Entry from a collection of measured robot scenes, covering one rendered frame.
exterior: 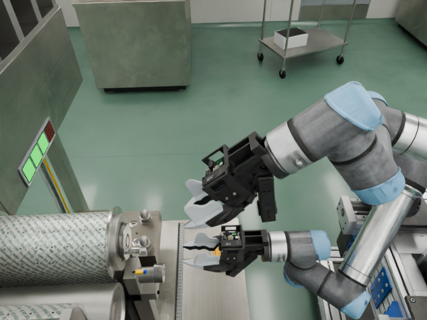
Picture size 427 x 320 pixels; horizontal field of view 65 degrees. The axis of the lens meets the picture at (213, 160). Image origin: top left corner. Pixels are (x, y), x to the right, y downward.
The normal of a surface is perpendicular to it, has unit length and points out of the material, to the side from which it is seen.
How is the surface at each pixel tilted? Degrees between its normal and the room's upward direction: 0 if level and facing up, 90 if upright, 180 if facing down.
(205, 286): 0
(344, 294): 40
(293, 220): 0
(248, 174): 90
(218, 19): 90
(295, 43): 90
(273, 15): 90
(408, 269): 0
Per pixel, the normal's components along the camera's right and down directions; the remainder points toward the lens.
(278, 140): -0.62, -0.31
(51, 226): -0.01, -0.68
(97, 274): 0.04, 0.72
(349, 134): 0.04, 0.53
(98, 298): -0.02, -0.82
